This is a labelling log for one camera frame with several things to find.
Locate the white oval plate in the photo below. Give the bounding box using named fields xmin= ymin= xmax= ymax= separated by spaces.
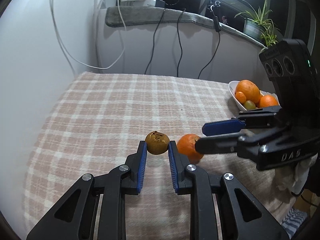
xmin=228 ymin=80 xmax=279 ymax=112

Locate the striped cloth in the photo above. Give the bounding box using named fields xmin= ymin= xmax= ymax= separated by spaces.
xmin=281 ymin=208 xmax=308 ymax=239

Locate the small orange tangerine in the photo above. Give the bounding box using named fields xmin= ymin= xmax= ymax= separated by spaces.
xmin=235 ymin=91 xmax=247 ymax=105

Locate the large orange in plate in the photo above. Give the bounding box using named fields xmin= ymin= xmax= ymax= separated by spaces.
xmin=235 ymin=80 xmax=261 ymax=105

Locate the potted spider plant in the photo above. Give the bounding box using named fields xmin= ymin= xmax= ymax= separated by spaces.
xmin=234 ymin=0 xmax=278 ymax=47

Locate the pink plaid tablecloth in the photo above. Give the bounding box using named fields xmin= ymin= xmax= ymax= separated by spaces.
xmin=23 ymin=72 xmax=296 ymax=239

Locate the large green-brown kiwi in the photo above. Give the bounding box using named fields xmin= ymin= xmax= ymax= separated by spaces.
xmin=243 ymin=100 xmax=257 ymax=111

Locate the black cable middle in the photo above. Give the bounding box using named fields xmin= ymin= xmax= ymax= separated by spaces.
xmin=176 ymin=8 xmax=187 ymax=78

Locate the orange mandarin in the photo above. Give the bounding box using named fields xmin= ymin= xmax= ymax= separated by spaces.
xmin=176 ymin=134 xmax=203 ymax=164

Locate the black camera box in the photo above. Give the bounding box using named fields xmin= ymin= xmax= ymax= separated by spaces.
xmin=259 ymin=39 xmax=319 ymax=134

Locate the white crumpled cloth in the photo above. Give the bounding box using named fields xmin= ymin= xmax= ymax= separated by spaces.
xmin=274 ymin=154 xmax=318 ymax=196

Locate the black cable with switch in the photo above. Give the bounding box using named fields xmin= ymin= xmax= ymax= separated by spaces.
xmin=197 ymin=0 xmax=222 ymax=80

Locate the small brown kiwi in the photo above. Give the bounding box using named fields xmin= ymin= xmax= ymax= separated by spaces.
xmin=145 ymin=131 xmax=170 ymax=155

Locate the white cable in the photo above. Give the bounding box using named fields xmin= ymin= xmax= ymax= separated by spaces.
xmin=48 ymin=0 xmax=127 ymax=70

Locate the black cable left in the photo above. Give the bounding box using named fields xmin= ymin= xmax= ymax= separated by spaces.
xmin=144 ymin=8 xmax=167 ymax=75

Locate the grey sill mat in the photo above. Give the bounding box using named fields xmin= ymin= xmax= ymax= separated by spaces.
xmin=105 ymin=6 xmax=268 ymax=49

